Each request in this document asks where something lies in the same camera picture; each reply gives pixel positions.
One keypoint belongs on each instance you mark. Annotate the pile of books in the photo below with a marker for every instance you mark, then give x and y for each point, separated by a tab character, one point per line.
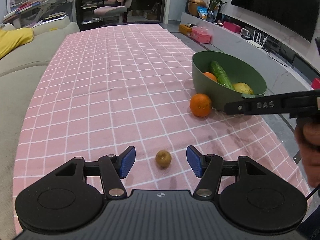
23	7

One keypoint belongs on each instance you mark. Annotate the yellow cushion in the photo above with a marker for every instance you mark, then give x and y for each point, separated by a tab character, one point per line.
13	38

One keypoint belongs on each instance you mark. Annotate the pink checked tablecloth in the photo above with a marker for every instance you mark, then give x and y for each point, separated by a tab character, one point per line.
112	92

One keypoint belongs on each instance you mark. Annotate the pink office chair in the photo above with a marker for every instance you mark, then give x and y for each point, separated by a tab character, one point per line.
112	5

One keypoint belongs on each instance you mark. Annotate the snack bag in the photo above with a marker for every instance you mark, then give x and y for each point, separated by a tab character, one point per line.
202	13

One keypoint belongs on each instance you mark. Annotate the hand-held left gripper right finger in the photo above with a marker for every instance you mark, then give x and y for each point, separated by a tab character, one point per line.
194	161

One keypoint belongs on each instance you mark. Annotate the black television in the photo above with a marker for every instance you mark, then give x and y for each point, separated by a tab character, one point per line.
280	2

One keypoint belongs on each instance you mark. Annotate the beige sofa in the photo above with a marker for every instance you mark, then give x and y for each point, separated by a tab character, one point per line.
17	80

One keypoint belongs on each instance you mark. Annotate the grey television cabinet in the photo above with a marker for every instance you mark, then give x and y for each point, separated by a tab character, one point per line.
250	55

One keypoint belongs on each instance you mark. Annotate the yellow box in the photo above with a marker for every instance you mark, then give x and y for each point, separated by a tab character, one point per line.
185	28

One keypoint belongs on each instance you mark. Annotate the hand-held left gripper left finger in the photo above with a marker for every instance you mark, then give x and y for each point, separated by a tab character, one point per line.
126	162

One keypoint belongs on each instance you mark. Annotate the brown round vase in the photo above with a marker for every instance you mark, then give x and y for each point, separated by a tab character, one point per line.
197	6

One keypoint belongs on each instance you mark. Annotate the green bowl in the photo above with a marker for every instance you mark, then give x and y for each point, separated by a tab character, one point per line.
207	92

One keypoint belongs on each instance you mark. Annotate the pink storage box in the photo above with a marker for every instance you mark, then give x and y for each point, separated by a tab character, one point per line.
201	35

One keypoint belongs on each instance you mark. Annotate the small brown fruit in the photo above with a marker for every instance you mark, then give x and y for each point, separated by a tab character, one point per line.
163	159

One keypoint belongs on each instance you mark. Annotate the yellow lemon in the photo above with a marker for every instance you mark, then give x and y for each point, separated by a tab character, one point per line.
242	88

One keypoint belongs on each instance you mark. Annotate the red box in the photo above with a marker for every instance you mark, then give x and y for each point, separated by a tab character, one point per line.
232	27

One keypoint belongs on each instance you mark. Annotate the black shelf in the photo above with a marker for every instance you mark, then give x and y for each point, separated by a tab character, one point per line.
87	2

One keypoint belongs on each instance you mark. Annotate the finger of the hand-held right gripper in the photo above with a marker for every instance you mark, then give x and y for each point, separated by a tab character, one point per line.
250	106

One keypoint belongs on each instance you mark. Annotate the small white device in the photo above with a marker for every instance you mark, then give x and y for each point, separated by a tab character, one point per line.
245	32

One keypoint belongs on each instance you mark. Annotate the orange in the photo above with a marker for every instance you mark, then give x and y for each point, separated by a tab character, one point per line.
210	76
200	105

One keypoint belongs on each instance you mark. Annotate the person's right hand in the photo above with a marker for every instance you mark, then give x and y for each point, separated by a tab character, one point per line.
310	150

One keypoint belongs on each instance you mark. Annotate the white router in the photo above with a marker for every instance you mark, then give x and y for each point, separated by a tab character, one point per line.
258	40

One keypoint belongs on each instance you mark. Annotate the green cucumber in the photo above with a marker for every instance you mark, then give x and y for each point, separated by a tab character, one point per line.
221	75

